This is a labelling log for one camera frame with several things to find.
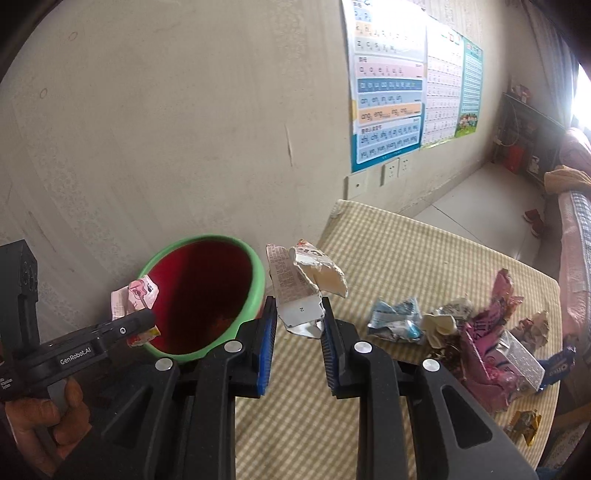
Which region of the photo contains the yellow checkered tablecloth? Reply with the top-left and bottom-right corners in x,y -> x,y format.
233,199 -> 561,480

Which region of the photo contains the silver carton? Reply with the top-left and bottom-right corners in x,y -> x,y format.
492,330 -> 546,393

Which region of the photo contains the green-edged wall poster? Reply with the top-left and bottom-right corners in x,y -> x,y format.
455,37 -> 484,138

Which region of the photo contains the torn white carton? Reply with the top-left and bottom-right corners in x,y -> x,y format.
265,239 -> 348,340

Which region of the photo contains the pale curtain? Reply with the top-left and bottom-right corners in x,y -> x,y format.
526,0 -> 583,125

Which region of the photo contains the blue cookie wrapper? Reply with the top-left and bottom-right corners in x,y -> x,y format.
538,346 -> 577,393

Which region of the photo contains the pink snack bag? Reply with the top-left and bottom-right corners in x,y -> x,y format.
455,309 -> 525,414

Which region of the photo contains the white grid wall poster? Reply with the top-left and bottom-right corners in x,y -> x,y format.
420,18 -> 465,148

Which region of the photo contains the bed with patterned cover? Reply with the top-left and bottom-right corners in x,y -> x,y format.
556,127 -> 591,342

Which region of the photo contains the yellow blanket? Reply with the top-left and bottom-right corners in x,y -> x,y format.
544,165 -> 591,195

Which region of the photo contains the white wall plate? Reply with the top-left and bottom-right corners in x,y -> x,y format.
347,172 -> 369,200

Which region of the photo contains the brown crumpled wrapper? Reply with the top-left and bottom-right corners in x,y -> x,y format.
519,310 -> 551,347

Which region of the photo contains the small pink wrapper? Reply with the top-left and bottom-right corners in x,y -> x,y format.
110,274 -> 161,348

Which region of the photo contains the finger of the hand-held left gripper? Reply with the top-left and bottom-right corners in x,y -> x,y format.
97,308 -> 158,349

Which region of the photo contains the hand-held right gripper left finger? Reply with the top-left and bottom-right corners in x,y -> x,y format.
60,295 -> 278,480

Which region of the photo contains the person's left hand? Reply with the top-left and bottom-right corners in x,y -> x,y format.
0,376 -> 93,478

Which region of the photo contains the beige wrapper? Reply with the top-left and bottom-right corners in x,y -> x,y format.
421,298 -> 474,352

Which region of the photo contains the red bin with green rim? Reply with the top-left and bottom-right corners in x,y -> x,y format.
136,234 -> 267,365

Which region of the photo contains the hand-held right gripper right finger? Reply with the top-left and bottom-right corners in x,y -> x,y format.
321,296 -> 541,480

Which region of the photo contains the dark metal shelf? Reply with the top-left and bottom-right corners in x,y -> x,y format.
492,90 -> 571,174

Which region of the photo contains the torn pink wrapper piece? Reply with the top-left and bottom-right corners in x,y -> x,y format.
489,268 -> 526,324

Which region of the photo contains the yellow candy wrapper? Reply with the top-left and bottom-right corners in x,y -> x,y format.
504,408 -> 542,446

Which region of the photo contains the blue white wrapper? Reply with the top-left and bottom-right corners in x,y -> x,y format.
367,296 -> 426,344

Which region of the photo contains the blue striped wall poster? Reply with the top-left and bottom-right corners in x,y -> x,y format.
342,0 -> 428,174

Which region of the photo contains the red box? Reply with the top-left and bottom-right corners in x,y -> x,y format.
503,145 -> 525,174

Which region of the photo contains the pink quilt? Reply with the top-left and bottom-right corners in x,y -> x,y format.
566,127 -> 591,167

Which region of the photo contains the bright window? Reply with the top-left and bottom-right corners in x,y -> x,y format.
573,65 -> 591,130

